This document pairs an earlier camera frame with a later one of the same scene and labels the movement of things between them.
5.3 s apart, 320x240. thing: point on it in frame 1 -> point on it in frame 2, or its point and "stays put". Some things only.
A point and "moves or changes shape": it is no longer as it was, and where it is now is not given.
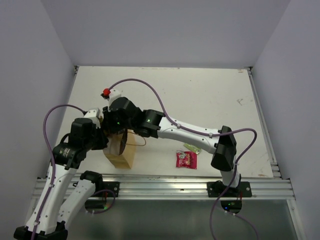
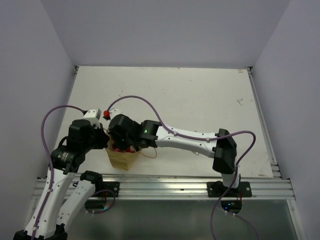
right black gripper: x=107 y=125 -> x=122 y=146
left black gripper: x=103 y=140 stays put
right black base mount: x=216 y=189 stays put
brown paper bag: x=120 y=149 moves or changes shape
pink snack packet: x=187 y=159 -> x=131 y=149
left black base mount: x=113 y=186 stays put
